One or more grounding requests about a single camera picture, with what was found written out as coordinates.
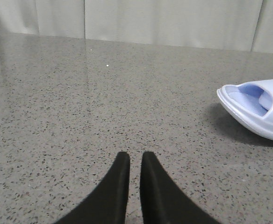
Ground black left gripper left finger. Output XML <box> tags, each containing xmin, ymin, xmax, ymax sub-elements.
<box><xmin>56</xmin><ymin>152</ymin><xmax>130</xmax><ymax>224</ymax></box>

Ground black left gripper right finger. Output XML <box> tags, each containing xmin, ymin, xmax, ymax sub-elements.
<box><xmin>140</xmin><ymin>152</ymin><xmax>218</xmax><ymax>224</ymax></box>

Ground light blue slipper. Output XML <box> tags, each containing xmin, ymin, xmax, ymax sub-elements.
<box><xmin>217</xmin><ymin>79</ymin><xmax>273</xmax><ymax>140</ymax></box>
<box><xmin>259</xmin><ymin>91</ymin><xmax>273</xmax><ymax>111</ymax></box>

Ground grey-white pleated curtain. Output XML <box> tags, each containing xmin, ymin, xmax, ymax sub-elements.
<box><xmin>0</xmin><ymin>0</ymin><xmax>273</xmax><ymax>53</ymax></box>

